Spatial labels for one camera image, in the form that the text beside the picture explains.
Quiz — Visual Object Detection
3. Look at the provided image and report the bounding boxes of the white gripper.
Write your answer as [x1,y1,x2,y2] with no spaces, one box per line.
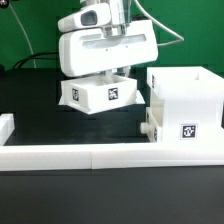
[59,20,158,77]

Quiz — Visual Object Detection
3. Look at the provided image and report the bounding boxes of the white U-shaped fence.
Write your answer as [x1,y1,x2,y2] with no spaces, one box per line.
[0,114,224,171]

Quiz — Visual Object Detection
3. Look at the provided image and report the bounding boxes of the white drawer cabinet frame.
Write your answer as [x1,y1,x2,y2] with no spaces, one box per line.
[147,67,224,143]

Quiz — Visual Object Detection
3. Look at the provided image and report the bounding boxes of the white thin cable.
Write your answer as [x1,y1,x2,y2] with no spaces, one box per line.
[9,3,38,69]

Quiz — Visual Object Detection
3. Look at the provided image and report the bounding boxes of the black cable bundle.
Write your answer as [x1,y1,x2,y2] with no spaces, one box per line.
[11,50,61,70]

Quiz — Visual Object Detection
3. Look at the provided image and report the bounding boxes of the white fiducial marker sheet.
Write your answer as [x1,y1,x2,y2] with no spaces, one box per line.
[58,90,145,105]

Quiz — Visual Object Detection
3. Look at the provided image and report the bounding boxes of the white drawer box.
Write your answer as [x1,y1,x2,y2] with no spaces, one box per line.
[140,107,162,143]
[59,75,137,114]

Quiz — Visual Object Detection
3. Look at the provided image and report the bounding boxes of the grey gripper hose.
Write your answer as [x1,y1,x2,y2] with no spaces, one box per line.
[133,0,185,47]

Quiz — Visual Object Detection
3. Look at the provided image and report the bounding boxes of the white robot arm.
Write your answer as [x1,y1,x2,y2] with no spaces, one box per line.
[58,0,158,77]

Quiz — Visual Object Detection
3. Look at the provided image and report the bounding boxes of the white front drawer box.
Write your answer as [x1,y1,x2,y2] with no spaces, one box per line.
[140,107,162,143]

